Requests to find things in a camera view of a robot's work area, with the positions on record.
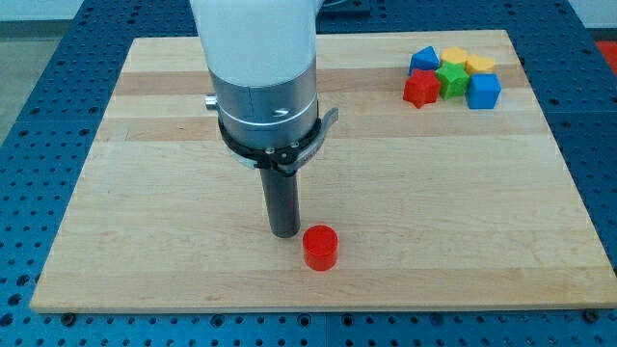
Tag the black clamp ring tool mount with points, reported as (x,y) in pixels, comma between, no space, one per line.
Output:
(285,160)

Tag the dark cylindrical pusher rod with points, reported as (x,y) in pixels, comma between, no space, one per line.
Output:
(281,198)

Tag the red cylinder block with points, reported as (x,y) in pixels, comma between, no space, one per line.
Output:
(320,247)

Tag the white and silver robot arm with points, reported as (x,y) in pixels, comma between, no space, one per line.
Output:
(261,56)

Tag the red star block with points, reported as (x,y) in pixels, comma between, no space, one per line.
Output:
(422,87)

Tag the light wooden board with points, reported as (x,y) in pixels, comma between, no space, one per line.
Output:
(436,208)

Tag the blue triangle block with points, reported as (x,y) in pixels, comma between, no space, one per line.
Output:
(424,59)

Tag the green star block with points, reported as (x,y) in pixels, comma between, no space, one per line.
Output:
(454,80)

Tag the yellow hexagon block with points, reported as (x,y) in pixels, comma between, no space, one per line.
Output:
(454,55)

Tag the blue cube block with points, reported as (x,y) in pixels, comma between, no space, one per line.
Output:
(483,91)

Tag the yellow heart block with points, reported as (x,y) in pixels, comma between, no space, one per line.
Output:
(479,64)

